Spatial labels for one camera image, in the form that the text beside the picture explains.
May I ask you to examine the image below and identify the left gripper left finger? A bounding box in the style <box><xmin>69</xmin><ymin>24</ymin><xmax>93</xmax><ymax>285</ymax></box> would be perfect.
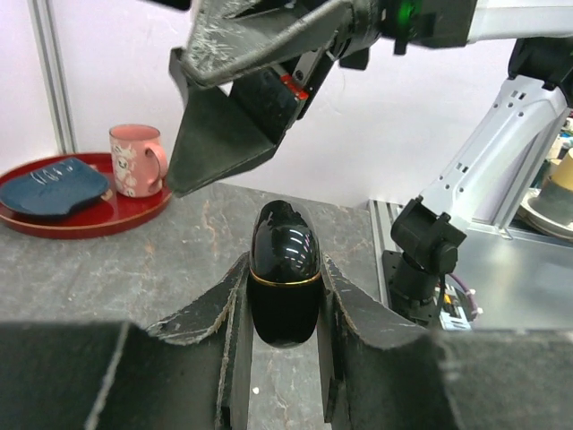
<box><xmin>1</xmin><ymin>255</ymin><xmax>253</xmax><ymax>429</ymax></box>

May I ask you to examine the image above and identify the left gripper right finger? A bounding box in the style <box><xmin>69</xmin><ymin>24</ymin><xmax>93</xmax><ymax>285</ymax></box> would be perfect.
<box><xmin>317</xmin><ymin>256</ymin><xmax>572</xmax><ymax>429</ymax></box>

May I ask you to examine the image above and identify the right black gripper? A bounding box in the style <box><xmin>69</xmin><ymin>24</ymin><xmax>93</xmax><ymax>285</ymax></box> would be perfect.
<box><xmin>167</xmin><ymin>0</ymin><xmax>431</xmax><ymax>200</ymax></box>

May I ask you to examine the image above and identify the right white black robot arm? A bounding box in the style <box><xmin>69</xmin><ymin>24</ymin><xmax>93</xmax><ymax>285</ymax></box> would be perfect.
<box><xmin>167</xmin><ymin>1</ymin><xmax>572</xmax><ymax>325</ymax></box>

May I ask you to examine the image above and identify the pink patterned cup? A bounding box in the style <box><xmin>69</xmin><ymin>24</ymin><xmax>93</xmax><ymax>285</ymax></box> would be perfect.
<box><xmin>109</xmin><ymin>124</ymin><xmax>168</xmax><ymax>198</ymax></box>

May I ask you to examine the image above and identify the red round tray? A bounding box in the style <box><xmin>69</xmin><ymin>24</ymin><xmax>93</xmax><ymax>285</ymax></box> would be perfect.
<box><xmin>1</xmin><ymin>152</ymin><xmax>171</xmax><ymax>239</ymax></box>

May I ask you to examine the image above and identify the blue ceramic plate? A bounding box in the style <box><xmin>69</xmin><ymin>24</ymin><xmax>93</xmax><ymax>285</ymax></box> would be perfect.
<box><xmin>1</xmin><ymin>158</ymin><xmax>109</xmax><ymax>218</ymax></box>

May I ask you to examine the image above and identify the right aluminium frame post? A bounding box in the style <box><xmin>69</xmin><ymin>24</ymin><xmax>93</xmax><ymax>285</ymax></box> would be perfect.
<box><xmin>28</xmin><ymin>0</ymin><xmax>78</xmax><ymax>154</ymax></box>

